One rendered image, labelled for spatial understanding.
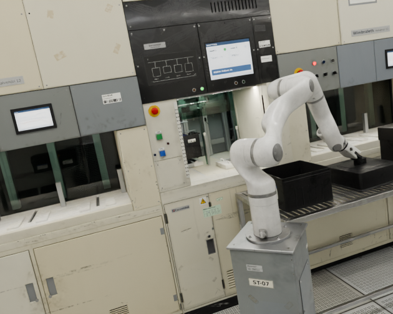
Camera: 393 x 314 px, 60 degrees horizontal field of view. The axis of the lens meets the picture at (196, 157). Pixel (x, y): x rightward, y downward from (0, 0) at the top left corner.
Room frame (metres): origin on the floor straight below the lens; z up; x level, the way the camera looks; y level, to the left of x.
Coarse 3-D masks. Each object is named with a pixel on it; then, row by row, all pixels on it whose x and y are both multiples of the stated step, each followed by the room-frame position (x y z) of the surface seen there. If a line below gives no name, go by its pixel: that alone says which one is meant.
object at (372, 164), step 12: (336, 168) 1.88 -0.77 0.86; (348, 168) 1.84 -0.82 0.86; (360, 168) 1.80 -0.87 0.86; (372, 168) 1.76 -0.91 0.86; (384, 168) 1.76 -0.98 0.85; (336, 180) 1.88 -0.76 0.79; (348, 180) 1.79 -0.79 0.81; (360, 180) 1.71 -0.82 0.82; (372, 180) 1.73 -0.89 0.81; (384, 180) 1.75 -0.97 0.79
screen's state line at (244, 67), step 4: (248, 64) 2.15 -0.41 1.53; (224, 68) 2.11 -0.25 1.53; (228, 68) 2.12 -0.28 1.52; (232, 68) 2.12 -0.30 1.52; (236, 68) 2.13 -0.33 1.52; (240, 68) 2.14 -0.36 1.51; (244, 68) 2.14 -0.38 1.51; (248, 68) 2.15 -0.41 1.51; (212, 72) 2.09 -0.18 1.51; (216, 72) 2.09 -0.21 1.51; (220, 72) 2.10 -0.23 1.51; (224, 72) 2.11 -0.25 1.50; (228, 72) 2.11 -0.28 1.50
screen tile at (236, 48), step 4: (240, 44) 2.14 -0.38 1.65; (244, 44) 2.15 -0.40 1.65; (232, 48) 2.13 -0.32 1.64; (236, 48) 2.13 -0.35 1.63; (240, 48) 2.14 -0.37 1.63; (232, 52) 2.13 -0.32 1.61; (236, 52) 2.13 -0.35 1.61; (244, 52) 2.15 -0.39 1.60; (248, 52) 2.15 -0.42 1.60; (240, 56) 2.14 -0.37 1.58; (244, 56) 2.14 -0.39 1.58; (248, 56) 2.15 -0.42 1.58; (232, 60) 2.12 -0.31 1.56; (236, 60) 2.13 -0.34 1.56; (240, 60) 2.14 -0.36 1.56; (244, 60) 2.14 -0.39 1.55; (248, 60) 2.15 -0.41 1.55; (232, 64) 2.12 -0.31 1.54
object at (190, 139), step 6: (186, 132) 2.66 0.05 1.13; (192, 132) 2.73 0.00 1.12; (186, 138) 2.56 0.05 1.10; (192, 138) 2.58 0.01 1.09; (198, 138) 2.59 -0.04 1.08; (186, 144) 2.56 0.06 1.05; (192, 144) 2.57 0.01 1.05; (198, 144) 2.59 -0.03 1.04; (186, 150) 2.56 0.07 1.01; (192, 150) 2.57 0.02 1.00; (198, 150) 2.58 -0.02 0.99; (192, 156) 2.57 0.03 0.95; (198, 156) 2.58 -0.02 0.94
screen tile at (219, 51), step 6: (216, 48) 2.10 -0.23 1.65; (222, 48) 2.11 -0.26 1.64; (210, 54) 2.09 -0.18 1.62; (216, 54) 2.10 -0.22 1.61; (222, 54) 2.11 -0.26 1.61; (228, 54) 2.12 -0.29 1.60; (210, 60) 2.09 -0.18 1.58; (216, 60) 2.10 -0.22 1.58; (222, 60) 2.11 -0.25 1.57; (228, 60) 2.12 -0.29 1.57; (216, 66) 2.10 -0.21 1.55
